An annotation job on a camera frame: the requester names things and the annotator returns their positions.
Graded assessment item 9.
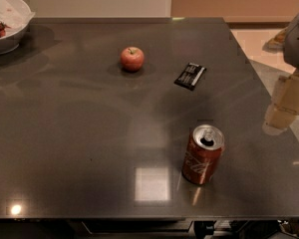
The white bowl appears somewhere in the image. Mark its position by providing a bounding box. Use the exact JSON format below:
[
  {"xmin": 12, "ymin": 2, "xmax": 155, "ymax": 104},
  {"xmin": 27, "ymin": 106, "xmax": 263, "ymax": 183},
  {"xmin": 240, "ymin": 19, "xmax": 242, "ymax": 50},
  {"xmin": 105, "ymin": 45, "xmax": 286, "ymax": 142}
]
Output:
[{"xmin": 0, "ymin": 22, "xmax": 30, "ymax": 55}]

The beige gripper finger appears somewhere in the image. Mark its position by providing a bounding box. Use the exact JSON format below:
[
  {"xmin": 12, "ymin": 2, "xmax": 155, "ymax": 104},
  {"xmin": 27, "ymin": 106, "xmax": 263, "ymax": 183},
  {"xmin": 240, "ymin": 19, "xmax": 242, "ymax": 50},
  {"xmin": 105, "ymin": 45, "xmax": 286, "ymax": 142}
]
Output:
[{"xmin": 262, "ymin": 69, "xmax": 299, "ymax": 135}]

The red apple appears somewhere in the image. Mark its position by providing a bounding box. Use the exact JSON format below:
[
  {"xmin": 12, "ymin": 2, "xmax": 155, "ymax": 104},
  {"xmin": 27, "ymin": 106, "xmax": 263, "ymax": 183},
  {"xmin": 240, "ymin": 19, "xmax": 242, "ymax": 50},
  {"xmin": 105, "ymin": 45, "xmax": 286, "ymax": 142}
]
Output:
[{"xmin": 121, "ymin": 47, "xmax": 145, "ymax": 72}]

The black rxbar chocolate bar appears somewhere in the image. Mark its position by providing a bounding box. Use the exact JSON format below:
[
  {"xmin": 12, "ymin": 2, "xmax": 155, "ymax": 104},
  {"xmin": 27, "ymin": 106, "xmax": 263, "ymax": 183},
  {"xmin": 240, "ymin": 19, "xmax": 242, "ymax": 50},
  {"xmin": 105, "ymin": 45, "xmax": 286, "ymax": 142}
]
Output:
[{"xmin": 174, "ymin": 63, "xmax": 206, "ymax": 91}]

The white napkin in bowl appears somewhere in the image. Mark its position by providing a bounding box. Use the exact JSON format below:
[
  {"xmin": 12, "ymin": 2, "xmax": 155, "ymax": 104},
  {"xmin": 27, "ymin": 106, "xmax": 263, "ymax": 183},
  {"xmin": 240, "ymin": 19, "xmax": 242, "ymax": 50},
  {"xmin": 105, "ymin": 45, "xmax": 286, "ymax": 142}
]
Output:
[{"xmin": 0, "ymin": 0, "xmax": 35, "ymax": 29}]

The red coke can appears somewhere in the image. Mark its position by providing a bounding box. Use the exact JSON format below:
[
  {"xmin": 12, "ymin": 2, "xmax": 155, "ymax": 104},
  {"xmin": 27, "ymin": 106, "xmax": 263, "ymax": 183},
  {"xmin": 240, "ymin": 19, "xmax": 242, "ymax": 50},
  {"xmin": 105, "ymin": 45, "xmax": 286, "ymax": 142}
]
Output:
[{"xmin": 182, "ymin": 124, "xmax": 224, "ymax": 185}]

